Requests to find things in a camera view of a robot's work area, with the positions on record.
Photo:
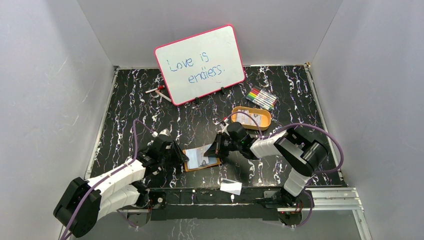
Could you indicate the pack of coloured markers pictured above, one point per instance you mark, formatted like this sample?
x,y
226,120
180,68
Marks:
x,y
262,98

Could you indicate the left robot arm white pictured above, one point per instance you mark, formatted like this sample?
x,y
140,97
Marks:
x,y
84,202

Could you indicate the white credit card black stripe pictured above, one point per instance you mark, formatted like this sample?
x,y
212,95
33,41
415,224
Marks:
x,y
231,186

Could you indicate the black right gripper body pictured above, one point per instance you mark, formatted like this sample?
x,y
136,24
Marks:
x,y
230,145

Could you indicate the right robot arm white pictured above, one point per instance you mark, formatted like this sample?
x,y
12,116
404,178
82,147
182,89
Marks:
x,y
303,152

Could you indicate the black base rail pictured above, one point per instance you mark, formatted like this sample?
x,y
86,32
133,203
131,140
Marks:
x,y
265,203

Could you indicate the pink framed whiteboard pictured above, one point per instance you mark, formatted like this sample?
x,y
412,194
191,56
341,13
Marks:
x,y
201,64

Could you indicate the white marker brown tip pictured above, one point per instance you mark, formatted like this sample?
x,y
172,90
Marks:
x,y
163,95

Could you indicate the orange leather card holder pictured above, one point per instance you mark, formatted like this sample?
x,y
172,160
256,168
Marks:
x,y
212,161

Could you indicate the credit card in tray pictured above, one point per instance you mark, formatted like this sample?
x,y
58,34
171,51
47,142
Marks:
x,y
243,119
257,119

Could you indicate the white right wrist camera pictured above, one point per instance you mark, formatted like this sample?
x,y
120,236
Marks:
x,y
224,124

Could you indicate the orange oval tray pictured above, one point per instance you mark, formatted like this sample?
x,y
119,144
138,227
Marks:
x,y
265,123

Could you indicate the white marker red cap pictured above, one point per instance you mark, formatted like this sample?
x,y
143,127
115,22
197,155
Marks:
x,y
160,87

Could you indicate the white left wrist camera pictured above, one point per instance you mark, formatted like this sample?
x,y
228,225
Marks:
x,y
164,135

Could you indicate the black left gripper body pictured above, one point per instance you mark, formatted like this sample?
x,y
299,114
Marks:
x,y
174,153

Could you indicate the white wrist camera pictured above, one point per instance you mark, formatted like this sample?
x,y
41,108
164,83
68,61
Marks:
x,y
164,135
224,124

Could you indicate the silver credit card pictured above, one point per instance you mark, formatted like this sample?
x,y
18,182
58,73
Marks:
x,y
196,158

